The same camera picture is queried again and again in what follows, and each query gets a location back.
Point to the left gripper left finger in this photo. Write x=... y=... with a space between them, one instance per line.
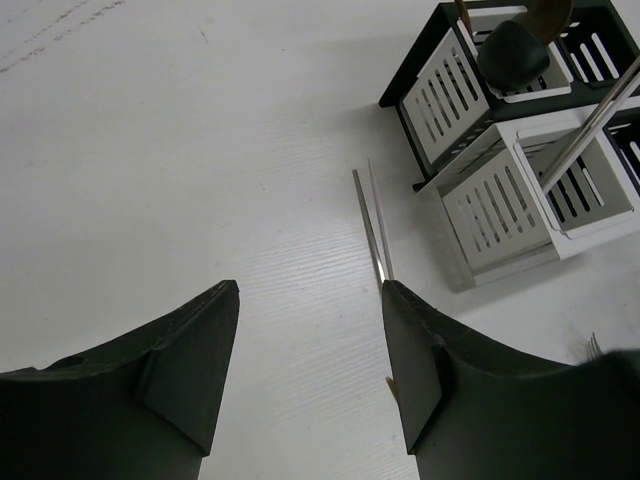
x=143 y=405

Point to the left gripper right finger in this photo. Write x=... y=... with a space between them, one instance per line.
x=474 y=408

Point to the silver metal chopstick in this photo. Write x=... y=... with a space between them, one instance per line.
x=369 y=231
x=561 y=155

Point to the black spoon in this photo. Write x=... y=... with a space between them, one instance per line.
x=511 y=57

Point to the silver fork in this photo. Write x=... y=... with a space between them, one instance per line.
x=593 y=349

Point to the white plastic chopstick right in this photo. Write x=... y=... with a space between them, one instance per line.
x=381 y=223

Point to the white front utensil holder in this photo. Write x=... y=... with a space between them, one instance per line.
x=497 y=220

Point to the black rear utensil holder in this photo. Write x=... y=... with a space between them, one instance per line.
x=444 y=103

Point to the gold knife dark handle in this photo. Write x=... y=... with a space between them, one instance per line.
x=392 y=387

